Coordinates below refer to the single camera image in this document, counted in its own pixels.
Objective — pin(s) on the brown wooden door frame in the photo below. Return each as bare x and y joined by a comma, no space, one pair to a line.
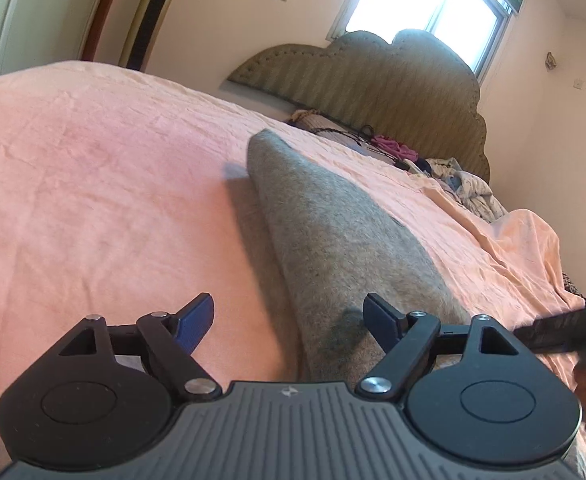
95,30

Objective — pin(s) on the bright window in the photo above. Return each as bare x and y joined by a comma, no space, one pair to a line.
473,29

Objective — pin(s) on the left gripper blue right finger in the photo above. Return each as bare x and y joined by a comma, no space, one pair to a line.
384,322

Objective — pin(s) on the gold tower air conditioner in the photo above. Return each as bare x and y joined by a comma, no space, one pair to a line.
142,34

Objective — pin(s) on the grey knit garment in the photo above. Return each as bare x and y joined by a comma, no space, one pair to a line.
319,245

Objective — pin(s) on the pink bed sheet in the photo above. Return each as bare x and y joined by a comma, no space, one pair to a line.
115,214

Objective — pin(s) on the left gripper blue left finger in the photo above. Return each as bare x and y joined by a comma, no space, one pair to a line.
191,323

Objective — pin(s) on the olive upholstered headboard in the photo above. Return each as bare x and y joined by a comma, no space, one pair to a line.
414,90

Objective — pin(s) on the pile of mixed clothes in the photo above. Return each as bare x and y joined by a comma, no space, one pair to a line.
468,190

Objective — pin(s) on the magenta cloth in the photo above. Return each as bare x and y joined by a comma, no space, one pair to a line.
394,148

